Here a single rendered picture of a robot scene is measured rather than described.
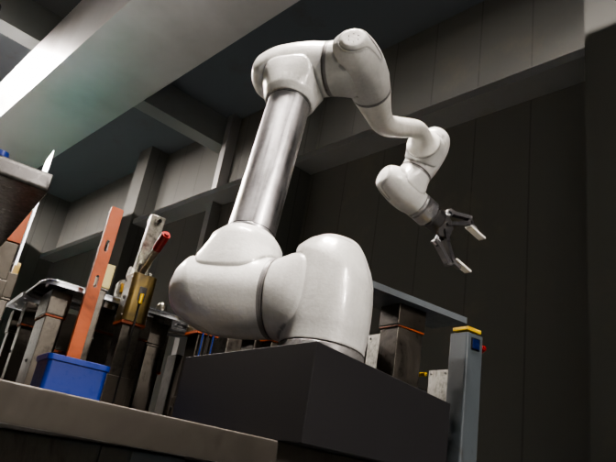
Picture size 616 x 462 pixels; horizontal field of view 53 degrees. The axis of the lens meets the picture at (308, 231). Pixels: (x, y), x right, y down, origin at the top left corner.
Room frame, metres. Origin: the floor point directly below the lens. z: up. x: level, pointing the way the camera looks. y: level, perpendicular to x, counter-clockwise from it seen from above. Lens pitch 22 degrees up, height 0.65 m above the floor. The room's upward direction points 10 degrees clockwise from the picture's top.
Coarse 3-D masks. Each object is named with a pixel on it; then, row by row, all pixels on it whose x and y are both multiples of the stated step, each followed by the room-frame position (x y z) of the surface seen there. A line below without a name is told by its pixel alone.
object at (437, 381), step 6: (432, 372) 2.02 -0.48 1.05; (438, 372) 2.00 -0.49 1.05; (444, 372) 1.98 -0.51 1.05; (432, 378) 2.02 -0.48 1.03; (438, 378) 2.00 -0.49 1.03; (444, 378) 1.98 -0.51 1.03; (432, 384) 2.02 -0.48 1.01; (438, 384) 1.99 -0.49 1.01; (444, 384) 1.97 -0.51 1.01; (432, 390) 2.02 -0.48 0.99; (438, 390) 1.99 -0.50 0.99; (444, 390) 1.97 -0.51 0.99; (438, 396) 1.99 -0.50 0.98; (444, 396) 1.97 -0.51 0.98
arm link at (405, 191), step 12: (384, 168) 1.68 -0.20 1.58; (396, 168) 1.66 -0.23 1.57; (408, 168) 1.67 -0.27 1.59; (420, 168) 1.66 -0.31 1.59; (384, 180) 1.66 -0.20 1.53; (396, 180) 1.65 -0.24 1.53; (408, 180) 1.66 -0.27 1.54; (420, 180) 1.67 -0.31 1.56; (384, 192) 1.70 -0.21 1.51; (396, 192) 1.68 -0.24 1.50; (408, 192) 1.67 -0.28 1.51; (420, 192) 1.69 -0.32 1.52; (396, 204) 1.72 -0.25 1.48; (408, 204) 1.70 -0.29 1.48; (420, 204) 1.71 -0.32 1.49
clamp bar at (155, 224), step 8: (152, 216) 1.45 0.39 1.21; (152, 224) 1.45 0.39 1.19; (160, 224) 1.46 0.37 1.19; (152, 232) 1.46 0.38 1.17; (160, 232) 1.47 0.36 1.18; (144, 240) 1.46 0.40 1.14; (152, 240) 1.47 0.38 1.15; (144, 248) 1.46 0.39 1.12; (144, 256) 1.47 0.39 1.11; (136, 264) 1.47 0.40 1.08
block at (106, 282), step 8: (112, 272) 1.45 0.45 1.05; (96, 280) 1.43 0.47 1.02; (104, 280) 1.44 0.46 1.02; (104, 288) 1.45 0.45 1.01; (96, 304) 1.45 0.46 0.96; (96, 312) 1.45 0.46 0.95; (96, 320) 1.45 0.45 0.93; (88, 336) 1.45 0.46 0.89; (88, 344) 1.45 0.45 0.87; (88, 352) 1.45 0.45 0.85
